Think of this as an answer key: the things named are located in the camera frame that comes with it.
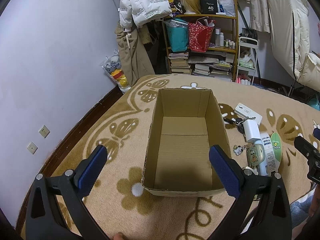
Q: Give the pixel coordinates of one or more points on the stack of books left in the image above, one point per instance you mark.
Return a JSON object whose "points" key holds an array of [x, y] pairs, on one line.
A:
{"points": [[179, 63]]}

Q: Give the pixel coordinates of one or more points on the plush toys in bag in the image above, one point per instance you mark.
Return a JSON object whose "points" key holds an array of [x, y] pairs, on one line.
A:
{"points": [[112, 66]]}

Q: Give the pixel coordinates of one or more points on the white puffer jacket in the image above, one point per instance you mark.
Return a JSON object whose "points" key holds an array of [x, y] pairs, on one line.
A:
{"points": [[140, 12]]}

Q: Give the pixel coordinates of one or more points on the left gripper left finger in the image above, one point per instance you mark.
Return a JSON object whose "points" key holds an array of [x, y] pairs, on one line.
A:
{"points": [[44, 219]]}

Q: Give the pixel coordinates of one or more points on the keys with black fob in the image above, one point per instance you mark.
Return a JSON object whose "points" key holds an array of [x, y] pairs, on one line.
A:
{"points": [[234, 123]]}

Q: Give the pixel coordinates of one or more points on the white flat router box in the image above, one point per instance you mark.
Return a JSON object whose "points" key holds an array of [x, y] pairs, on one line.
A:
{"points": [[248, 113]]}

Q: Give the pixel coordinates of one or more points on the blonde wig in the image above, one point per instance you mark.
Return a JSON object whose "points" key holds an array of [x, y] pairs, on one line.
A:
{"points": [[191, 6]]}

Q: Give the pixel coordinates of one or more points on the beige butterfly patterned blanket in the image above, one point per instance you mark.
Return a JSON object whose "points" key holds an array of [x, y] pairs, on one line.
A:
{"points": [[124, 209]]}

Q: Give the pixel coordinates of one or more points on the cartoon dog keychain charm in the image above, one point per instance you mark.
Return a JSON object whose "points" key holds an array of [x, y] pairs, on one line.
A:
{"points": [[238, 150]]}

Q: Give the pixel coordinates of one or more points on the teal storage bag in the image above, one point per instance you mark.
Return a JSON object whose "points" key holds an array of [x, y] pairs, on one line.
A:
{"points": [[177, 31]]}

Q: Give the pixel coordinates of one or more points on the white wall socket lower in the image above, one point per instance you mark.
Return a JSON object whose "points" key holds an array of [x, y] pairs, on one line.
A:
{"points": [[32, 148]]}

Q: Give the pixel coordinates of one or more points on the red patterned gift bag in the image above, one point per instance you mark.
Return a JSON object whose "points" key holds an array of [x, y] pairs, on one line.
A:
{"points": [[200, 34]]}

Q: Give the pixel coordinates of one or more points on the open cardboard box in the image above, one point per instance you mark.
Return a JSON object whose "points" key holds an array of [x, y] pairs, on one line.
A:
{"points": [[185, 124]]}

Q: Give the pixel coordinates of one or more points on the white metal utility cart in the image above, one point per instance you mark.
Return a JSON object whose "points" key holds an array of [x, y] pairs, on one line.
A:
{"points": [[247, 60]]}

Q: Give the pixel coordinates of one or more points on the white power adapter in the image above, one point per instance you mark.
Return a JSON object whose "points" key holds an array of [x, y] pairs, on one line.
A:
{"points": [[251, 130]]}

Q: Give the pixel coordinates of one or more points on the black box with 40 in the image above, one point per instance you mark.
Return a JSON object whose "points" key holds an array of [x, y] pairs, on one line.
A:
{"points": [[209, 7]]}

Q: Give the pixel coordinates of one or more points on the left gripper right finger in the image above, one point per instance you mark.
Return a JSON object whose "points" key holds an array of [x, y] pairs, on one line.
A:
{"points": [[261, 208]]}

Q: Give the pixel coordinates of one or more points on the white wall socket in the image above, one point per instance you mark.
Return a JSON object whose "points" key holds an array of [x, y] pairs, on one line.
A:
{"points": [[32, 148], [44, 131]]}

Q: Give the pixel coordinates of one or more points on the stack of books right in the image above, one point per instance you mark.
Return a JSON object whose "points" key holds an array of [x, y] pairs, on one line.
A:
{"points": [[211, 67]]}

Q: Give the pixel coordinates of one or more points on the stack of books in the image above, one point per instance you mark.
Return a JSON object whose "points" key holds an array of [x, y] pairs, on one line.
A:
{"points": [[179, 63], [211, 67]]}

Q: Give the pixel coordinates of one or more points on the green oval pochacco card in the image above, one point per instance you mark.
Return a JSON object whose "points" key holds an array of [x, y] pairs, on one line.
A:
{"points": [[277, 149]]}

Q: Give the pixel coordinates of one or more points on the grey green earbuds case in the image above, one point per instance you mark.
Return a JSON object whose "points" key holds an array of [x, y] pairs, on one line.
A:
{"points": [[255, 155]]}

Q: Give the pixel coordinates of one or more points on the white wall socket upper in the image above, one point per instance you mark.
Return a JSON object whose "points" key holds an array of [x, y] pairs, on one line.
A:
{"points": [[44, 131]]}

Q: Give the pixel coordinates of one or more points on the white tube with blue text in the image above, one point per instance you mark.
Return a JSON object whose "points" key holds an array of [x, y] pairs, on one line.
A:
{"points": [[268, 165]]}

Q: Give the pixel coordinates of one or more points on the beige trench coat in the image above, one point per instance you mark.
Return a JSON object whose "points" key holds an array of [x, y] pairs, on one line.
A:
{"points": [[135, 61]]}

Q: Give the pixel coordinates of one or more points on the wooden bookshelf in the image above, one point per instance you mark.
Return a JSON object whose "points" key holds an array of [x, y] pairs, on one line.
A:
{"points": [[224, 41]]}

